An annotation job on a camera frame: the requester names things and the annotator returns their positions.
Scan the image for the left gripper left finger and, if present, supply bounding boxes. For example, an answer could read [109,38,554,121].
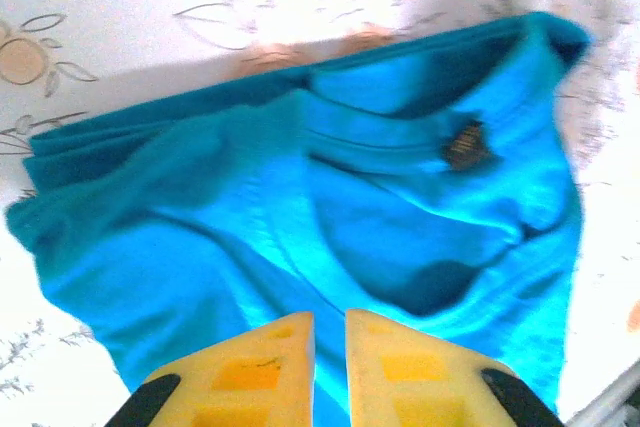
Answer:
[104,310,316,427]

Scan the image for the aluminium frame rail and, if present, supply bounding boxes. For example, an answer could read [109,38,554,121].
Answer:
[562,366,640,427]

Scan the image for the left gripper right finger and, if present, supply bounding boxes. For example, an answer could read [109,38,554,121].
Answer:
[345,307,566,427]

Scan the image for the blue t-shirt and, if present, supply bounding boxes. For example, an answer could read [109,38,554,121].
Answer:
[4,10,596,427]

